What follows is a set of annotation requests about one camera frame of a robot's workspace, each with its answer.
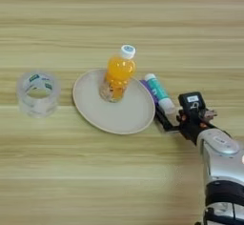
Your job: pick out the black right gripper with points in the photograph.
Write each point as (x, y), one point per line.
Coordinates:
(193, 124)

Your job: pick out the teal and white glue stick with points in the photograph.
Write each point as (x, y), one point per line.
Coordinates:
(160, 93)

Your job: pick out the round beige plate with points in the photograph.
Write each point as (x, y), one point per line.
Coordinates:
(127, 114)

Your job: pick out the orange juice bottle white cap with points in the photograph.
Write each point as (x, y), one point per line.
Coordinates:
(119, 73)

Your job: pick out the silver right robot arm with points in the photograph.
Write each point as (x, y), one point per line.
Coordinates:
(222, 168)

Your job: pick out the black box with white label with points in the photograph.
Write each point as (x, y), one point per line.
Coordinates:
(191, 101)

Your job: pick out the clear adhesive tape roll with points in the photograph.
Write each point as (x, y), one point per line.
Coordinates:
(38, 105)

